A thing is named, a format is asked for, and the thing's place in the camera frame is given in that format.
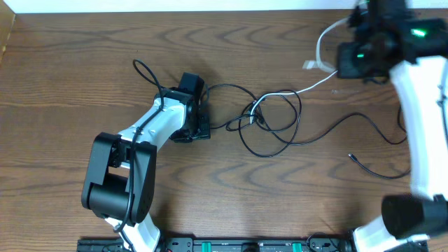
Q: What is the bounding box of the black USB cable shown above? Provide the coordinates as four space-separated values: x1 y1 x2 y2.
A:
201 83 411 180

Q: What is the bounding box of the white USB cable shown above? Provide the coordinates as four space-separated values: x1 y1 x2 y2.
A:
248 16 351 124

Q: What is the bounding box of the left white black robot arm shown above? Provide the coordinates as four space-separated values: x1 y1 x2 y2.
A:
81 87 210 251

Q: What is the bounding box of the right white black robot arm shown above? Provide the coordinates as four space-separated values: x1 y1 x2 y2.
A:
337 0 447 251

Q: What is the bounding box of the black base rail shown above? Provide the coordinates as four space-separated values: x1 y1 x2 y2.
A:
76 237 429 252

